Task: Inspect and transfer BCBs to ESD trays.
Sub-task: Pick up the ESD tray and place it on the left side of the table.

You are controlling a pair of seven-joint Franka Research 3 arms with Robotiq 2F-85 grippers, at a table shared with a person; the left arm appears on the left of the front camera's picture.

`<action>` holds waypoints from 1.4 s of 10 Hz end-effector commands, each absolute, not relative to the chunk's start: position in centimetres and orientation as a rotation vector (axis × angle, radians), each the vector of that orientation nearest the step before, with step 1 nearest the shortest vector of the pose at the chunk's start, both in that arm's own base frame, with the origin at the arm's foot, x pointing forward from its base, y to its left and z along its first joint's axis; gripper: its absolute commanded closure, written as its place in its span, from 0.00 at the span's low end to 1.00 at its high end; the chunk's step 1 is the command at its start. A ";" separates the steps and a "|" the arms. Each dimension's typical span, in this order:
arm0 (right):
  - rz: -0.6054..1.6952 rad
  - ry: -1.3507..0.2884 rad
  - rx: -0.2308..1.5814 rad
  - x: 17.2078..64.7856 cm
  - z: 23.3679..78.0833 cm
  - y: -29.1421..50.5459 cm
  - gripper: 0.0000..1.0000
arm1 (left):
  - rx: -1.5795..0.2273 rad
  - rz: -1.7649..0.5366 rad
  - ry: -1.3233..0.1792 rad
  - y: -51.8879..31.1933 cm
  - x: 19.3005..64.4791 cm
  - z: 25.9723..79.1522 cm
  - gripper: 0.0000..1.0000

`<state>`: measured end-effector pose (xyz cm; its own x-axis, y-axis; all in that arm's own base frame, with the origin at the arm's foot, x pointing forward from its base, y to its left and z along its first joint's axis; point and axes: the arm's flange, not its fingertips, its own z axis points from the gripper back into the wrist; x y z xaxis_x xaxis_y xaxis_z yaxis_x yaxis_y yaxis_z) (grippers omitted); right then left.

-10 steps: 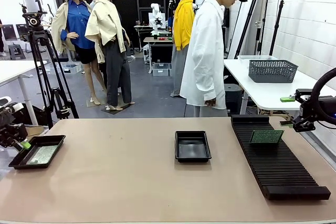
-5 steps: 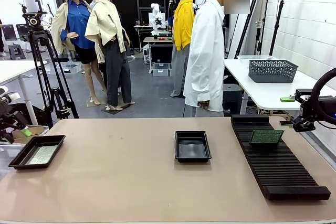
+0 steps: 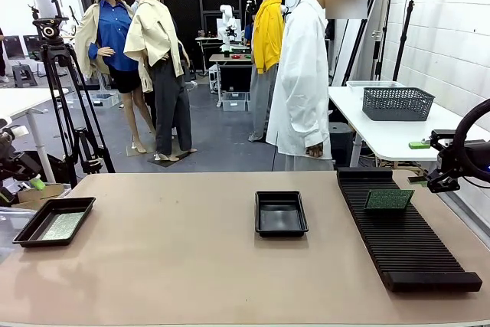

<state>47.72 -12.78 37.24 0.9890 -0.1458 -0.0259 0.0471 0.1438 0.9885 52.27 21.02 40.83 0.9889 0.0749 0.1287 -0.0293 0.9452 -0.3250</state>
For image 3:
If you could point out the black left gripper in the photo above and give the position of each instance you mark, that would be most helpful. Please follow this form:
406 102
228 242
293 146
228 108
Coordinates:
19 168

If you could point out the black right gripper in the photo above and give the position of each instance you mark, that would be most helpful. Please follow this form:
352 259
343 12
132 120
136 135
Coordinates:
476 156

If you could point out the green printed circuit board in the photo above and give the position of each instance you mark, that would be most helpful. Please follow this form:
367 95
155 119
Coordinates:
388 200
63 225

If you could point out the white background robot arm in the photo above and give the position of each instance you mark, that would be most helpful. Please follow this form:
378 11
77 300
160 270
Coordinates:
226 13

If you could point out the person's right forearm white sleeve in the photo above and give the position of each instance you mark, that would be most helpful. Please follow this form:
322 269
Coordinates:
314 128

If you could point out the black ESD tray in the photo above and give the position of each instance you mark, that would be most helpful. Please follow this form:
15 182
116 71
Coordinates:
281 223
38 223

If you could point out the person's right hand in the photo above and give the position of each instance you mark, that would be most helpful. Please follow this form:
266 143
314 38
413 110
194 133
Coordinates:
315 151

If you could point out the brown cardboard box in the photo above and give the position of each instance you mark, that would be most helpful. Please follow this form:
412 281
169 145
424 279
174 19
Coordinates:
51 191

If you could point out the black bag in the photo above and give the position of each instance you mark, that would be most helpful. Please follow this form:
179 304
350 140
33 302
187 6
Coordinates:
53 166

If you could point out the grey woven plastic basket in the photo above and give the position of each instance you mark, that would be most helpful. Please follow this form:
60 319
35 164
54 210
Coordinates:
398 106

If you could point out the black slotted PCB rack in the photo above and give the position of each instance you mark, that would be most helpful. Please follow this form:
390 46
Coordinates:
402 242

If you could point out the clear plastic box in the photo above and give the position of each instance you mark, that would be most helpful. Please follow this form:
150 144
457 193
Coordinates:
375 84

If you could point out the black studio stand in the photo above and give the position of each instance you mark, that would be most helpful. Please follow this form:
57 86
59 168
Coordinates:
379 59

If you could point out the grey step stool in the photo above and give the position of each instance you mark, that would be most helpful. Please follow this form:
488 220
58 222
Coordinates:
23 72

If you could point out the black light stand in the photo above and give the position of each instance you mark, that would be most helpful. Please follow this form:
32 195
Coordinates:
406 36

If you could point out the background person dark clothes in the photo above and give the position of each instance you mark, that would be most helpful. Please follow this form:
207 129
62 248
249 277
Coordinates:
2 55

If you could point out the dark monitor screen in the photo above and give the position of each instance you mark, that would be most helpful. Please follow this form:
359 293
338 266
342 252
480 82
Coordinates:
13 47
32 43

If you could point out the person in white coat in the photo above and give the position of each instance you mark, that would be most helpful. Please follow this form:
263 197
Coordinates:
302 74

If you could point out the mannequin in blue shirt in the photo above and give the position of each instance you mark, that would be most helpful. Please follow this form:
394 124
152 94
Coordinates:
113 32

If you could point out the clear storage bin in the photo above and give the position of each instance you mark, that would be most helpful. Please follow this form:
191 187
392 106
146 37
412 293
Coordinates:
234 103

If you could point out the mannequin in cream jacket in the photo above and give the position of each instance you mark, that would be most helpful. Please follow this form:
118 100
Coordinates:
153 32

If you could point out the mannequin in yellow hoodie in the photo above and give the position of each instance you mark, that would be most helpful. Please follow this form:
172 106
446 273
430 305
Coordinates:
268 36

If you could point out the brown top background table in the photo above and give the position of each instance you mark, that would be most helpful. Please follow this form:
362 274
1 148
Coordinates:
229 57

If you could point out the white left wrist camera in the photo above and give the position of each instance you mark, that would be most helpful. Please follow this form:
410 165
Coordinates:
17 131

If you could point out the black camera tripod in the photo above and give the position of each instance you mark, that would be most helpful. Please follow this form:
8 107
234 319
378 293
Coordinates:
57 55

